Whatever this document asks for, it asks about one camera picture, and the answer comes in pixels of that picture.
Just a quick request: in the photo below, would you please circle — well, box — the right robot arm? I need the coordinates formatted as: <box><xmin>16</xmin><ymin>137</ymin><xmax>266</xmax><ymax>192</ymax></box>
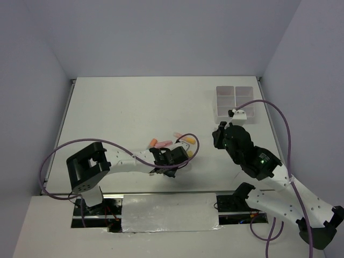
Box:
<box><xmin>212</xmin><ymin>122</ymin><xmax>343</xmax><ymax>250</ymax></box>

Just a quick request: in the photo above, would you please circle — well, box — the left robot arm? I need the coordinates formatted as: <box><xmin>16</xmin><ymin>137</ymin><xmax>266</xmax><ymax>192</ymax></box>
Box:
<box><xmin>66</xmin><ymin>142</ymin><xmax>189</xmax><ymax>215</ymax></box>

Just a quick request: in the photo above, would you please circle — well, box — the orange capped clear tube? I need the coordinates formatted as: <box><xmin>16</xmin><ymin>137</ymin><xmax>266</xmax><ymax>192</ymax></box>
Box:
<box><xmin>147</xmin><ymin>138</ymin><xmax>157</xmax><ymax>149</ymax></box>

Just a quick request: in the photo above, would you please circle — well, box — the clear tape roll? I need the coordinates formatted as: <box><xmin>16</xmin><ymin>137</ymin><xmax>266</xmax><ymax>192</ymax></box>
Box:
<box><xmin>184</xmin><ymin>164</ymin><xmax>192</xmax><ymax>171</ymax></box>

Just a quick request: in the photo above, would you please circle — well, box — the pink yellow highlighter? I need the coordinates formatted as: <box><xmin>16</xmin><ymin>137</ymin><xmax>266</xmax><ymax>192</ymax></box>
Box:
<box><xmin>173</xmin><ymin>132</ymin><xmax>196</xmax><ymax>145</ymax></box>

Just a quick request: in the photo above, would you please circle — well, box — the left white compartment container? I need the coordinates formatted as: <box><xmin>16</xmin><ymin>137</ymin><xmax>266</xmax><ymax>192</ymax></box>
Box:
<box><xmin>213</xmin><ymin>85</ymin><xmax>235</xmax><ymax>124</ymax></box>

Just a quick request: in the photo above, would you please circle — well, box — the white compartment container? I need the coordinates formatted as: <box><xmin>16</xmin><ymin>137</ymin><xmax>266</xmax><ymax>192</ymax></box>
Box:
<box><xmin>234</xmin><ymin>87</ymin><xmax>255</xmax><ymax>124</ymax></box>
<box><xmin>213</xmin><ymin>85</ymin><xmax>235</xmax><ymax>124</ymax></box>

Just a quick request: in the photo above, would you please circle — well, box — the right white compartment container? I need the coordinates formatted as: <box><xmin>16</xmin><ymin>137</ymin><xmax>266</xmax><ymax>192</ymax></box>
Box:
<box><xmin>234</xmin><ymin>87</ymin><xmax>255</xmax><ymax>124</ymax></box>

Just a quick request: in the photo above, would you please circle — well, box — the silver foil covered plate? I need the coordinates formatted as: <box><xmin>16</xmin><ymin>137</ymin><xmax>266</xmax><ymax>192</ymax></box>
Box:
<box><xmin>121</xmin><ymin>193</ymin><xmax>220</xmax><ymax>233</ymax></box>

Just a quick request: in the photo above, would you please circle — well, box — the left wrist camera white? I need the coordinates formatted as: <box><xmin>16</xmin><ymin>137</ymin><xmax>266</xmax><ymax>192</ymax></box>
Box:
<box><xmin>174</xmin><ymin>141</ymin><xmax>191</xmax><ymax>152</ymax></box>

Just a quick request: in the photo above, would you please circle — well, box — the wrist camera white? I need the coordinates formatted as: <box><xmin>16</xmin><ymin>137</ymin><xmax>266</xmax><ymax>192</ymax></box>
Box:
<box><xmin>174</xmin><ymin>141</ymin><xmax>191</xmax><ymax>152</ymax></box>
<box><xmin>228</xmin><ymin>109</ymin><xmax>247</xmax><ymax>126</ymax></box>

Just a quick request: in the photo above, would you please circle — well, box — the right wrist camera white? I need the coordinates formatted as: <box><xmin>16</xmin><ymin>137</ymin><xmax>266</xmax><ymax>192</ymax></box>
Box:
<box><xmin>228</xmin><ymin>109</ymin><xmax>247</xmax><ymax>126</ymax></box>

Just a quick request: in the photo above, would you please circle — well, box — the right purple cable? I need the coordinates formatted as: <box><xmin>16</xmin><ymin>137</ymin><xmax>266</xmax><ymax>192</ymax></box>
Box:
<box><xmin>233</xmin><ymin>99</ymin><xmax>314</xmax><ymax>258</ymax></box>

